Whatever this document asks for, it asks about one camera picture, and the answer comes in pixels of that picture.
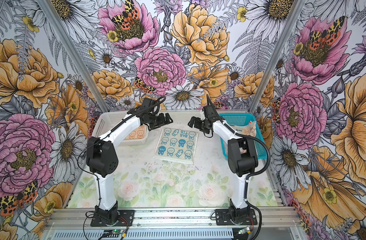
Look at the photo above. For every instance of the blue and cream towel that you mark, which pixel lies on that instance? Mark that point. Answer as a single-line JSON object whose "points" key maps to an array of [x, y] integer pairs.
{"points": [[176, 145]]}

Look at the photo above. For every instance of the right aluminium corner post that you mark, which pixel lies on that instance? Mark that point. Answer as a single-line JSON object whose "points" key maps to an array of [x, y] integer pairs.
{"points": [[282, 40]]}

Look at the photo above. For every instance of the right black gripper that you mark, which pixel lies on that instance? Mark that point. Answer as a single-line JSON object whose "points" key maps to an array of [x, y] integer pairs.
{"points": [[196, 125]]}

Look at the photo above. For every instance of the teal plastic basket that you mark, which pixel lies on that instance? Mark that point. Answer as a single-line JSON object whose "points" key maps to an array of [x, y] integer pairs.
{"points": [[245, 124]]}

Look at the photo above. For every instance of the aluminium corner post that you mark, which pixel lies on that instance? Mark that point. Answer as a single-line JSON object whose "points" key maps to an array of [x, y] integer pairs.
{"points": [[282, 40], [63, 34]]}

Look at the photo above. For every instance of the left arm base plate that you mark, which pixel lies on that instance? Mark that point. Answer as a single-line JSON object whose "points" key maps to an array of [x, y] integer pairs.
{"points": [[113, 218]]}

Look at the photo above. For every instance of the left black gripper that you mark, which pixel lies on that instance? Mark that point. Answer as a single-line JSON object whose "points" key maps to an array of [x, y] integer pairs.
{"points": [[162, 122]]}

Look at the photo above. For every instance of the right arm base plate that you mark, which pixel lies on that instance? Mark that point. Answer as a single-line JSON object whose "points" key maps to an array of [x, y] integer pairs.
{"points": [[232, 217]]}

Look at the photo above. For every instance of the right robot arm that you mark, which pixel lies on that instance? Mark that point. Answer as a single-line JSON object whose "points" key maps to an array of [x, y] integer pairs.
{"points": [[242, 161]]}

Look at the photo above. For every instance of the left aluminium corner post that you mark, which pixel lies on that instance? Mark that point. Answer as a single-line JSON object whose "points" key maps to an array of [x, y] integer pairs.
{"points": [[63, 34]]}

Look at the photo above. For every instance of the green circuit board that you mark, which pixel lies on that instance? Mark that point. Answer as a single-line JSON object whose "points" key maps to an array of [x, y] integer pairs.
{"points": [[116, 232]]}

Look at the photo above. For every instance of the aluminium front rail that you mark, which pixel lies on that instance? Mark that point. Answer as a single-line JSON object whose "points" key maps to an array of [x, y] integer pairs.
{"points": [[276, 223]]}

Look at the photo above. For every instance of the white plastic basket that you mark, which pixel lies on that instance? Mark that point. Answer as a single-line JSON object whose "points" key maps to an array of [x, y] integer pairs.
{"points": [[110, 127]]}

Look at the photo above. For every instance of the pink and cream towel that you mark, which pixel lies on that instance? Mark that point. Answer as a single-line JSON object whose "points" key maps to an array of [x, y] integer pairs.
{"points": [[248, 130]]}

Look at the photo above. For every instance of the orange patterned towel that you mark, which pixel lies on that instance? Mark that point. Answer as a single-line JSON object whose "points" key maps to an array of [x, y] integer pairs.
{"points": [[137, 134]]}

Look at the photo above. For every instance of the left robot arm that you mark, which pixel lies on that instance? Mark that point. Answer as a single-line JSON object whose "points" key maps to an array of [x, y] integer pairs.
{"points": [[102, 158]]}

